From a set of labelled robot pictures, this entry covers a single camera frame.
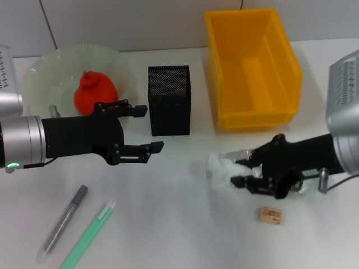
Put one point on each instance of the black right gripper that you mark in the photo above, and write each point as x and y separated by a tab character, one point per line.
303	157

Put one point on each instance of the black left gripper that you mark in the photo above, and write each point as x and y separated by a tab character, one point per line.
81	134

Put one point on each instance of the clear water bottle green label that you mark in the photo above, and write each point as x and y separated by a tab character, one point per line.
242	152

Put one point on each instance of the white paper ball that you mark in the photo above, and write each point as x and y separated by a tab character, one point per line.
224	173

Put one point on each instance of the red-orange toy orange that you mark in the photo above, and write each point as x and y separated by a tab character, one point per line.
95	92

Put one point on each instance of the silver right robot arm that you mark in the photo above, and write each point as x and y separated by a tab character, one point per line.
350	157

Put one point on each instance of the black mesh pen holder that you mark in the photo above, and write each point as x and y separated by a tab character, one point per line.
169	117

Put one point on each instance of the beige eraser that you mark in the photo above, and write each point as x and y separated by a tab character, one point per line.
270	215

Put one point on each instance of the translucent wavy fruit plate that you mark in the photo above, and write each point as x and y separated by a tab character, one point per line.
56	64

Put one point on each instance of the mint green pen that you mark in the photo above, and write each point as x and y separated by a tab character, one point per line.
92	229

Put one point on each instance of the silver glitter pen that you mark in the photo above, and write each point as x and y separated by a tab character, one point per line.
66	215

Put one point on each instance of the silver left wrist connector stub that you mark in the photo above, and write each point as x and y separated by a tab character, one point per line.
54	111

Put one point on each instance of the yellow plastic bin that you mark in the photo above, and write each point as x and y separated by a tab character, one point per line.
252	70

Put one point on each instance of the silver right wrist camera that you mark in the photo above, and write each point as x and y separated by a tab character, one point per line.
347	84

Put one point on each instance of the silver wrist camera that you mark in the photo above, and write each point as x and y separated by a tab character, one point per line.
347	84
7	70

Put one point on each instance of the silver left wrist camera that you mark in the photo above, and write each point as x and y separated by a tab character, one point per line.
7	70

